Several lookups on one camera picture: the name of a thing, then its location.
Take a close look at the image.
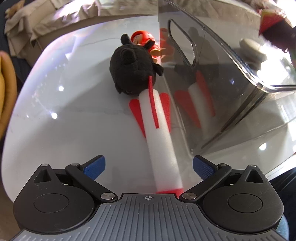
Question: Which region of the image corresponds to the white red foam rocket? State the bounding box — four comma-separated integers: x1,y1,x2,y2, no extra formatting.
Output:
129,76,184,196

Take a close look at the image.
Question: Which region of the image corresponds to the smoky transparent storage bin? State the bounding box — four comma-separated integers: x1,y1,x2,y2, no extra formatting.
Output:
158,1,295,179

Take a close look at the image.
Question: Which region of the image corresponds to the black plush toy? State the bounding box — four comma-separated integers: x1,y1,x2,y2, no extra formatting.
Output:
109,34,164,95

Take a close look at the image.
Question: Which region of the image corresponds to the red figurine doll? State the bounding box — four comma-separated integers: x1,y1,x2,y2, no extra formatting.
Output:
130,30,161,63

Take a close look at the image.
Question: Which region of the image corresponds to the yellow leather armchair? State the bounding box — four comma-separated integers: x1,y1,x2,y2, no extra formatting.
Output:
1,51,18,139

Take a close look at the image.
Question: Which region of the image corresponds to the beige round puck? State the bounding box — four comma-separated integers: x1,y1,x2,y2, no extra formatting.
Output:
239,38,267,70

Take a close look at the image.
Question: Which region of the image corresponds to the beige covered sofa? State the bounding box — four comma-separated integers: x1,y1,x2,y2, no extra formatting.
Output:
2,1,260,58

